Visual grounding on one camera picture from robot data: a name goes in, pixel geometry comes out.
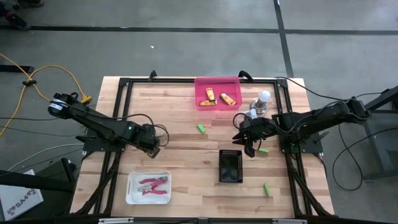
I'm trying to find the black aluminium table frame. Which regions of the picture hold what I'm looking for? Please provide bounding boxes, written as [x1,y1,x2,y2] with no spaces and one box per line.
[70,70,335,218]

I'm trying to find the pink handled pliers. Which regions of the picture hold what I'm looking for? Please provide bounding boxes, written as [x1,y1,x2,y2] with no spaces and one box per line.
[137,183,169,196]
[138,175,169,186]

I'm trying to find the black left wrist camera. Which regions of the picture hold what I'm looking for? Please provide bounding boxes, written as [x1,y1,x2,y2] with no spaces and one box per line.
[147,145,162,159]

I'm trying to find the white printed cardboard box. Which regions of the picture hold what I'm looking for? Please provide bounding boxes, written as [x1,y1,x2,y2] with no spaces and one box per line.
[0,169,44,222]

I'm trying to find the white plastic tray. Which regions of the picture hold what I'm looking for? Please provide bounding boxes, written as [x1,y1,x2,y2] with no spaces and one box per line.
[124,171,172,206]

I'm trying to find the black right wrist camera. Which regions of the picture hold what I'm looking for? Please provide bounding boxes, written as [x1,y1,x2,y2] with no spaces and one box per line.
[244,142,256,159]

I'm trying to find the black side stand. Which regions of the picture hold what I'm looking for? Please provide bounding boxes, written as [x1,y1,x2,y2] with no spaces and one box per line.
[0,157,77,194]

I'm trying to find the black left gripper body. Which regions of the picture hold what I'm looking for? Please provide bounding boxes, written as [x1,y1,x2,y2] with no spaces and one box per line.
[132,123,162,151]

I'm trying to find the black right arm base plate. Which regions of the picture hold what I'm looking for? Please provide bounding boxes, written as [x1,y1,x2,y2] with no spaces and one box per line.
[278,130,324,155]

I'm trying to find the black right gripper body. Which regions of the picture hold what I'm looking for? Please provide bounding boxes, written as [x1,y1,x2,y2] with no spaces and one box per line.
[243,117,278,144]

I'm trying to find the black side table frame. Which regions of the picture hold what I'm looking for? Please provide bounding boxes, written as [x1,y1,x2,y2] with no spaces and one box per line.
[354,85,398,182]

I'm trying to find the white lamp cable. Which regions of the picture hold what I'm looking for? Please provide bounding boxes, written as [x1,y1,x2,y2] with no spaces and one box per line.
[241,107,259,119]

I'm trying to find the pink translucent bin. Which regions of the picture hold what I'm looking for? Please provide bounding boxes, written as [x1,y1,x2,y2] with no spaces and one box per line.
[194,76,243,112]

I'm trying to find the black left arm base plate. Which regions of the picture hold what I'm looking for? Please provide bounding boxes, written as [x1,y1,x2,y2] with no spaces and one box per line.
[83,127,127,153]

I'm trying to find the black floor bar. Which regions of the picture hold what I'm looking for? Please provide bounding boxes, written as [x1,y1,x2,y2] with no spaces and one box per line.
[0,64,35,74]

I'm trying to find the person's shoe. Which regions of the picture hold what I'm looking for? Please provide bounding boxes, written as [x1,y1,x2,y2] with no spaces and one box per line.
[0,6,29,30]
[17,0,44,7]

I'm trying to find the white bulb table lamp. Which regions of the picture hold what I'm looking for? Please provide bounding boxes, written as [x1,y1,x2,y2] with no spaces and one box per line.
[249,90,272,116]

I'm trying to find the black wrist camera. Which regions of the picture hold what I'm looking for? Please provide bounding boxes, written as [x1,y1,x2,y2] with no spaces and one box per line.
[244,142,256,159]
[147,145,162,159]

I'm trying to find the black mesh basket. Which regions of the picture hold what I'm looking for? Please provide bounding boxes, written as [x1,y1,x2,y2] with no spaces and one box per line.
[218,149,244,184]

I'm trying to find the yellow battery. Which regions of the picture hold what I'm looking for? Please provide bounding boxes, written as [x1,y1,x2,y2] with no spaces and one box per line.
[205,87,218,102]

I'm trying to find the yellow extension cord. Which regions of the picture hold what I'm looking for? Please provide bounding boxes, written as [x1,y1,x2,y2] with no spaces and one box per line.
[0,52,93,138]

